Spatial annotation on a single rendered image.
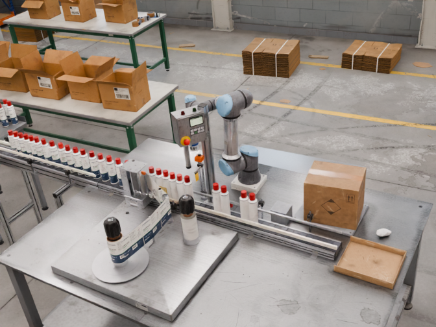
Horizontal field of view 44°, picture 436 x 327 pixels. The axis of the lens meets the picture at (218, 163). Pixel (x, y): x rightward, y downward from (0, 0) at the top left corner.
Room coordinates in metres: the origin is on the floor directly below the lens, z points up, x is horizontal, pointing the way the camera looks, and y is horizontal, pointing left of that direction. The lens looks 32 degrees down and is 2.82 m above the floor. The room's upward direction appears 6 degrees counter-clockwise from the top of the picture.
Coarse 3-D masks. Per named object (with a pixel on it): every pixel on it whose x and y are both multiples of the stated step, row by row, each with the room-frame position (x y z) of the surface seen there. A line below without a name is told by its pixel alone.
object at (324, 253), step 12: (108, 192) 2.94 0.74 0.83; (120, 192) 2.89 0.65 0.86; (156, 204) 2.73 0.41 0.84; (204, 216) 2.53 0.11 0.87; (240, 228) 2.40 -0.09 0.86; (252, 228) 2.36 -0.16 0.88; (276, 240) 2.27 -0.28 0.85; (288, 240) 2.23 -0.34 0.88; (336, 240) 2.19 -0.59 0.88; (324, 252) 2.12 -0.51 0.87; (336, 252) 2.10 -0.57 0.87
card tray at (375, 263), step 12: (360, 240) 2.20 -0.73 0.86; (348, 252) 2.14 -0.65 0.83; (360, 252) 2.13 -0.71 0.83; (372, 252) 2.12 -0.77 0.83; (384, 252) 2.11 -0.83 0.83; (396, 252) 2.09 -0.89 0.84; (348, 264) 2.05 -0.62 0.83; (360, 264) 2.04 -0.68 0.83; (372, 264) 2.03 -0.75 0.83; (384, 264) 2.02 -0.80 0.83; (396, 264) 2.01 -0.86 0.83; (360, 276) 1.94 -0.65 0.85; (372, 276) 1.94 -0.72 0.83; (384, 276) 1.94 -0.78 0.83; (396, 276) 1.91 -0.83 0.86
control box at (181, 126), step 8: (176, 112) 2.72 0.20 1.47; (192, 112) 2.70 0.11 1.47; (200, 112) 2.70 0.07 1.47; (176, 120) 2.65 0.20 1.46; (184, 120) 2.66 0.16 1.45; (176, 128) 2.66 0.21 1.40; (184, 128) 2.65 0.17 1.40; (192, 128) 2.67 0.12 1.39; (176, 136) 2.68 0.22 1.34; (184, 136) 2.65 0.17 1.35; (192, 136) 2.67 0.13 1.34; (200, 136) 2.69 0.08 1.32
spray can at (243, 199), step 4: (244, 192) 2.43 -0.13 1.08; (244, 196) 2.42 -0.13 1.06; (240, 200) 2.43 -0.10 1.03; (244, 200) 2.42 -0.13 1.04; (240, 204) 2.43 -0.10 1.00; (244, 204) 2.42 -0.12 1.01; (240, 208) 2.44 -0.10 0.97; (244, 208) 2.42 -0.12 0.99; (244, 212) 2.42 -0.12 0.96; (244, 216) 2.42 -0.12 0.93; (248, 216) 2.42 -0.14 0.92; (248, 220) 2.42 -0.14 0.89
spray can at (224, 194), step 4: (224, 188) 2.49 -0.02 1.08; (220, 192) 2.51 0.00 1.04; (224, 192) 2.49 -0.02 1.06; (220, 196) 2.50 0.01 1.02; (224, 196) 2.48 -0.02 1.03; (228, 196) 2.50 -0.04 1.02; (224, 200) 2.48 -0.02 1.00; (228, 200) 2.50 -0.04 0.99; (224, 204) 2.48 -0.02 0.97; (228, 204) 2.49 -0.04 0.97; (224, 208) 2.48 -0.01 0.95; (228, 208) 2.49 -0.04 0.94; (224, 212) 2.49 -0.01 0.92; (228, 212) 2.49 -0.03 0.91
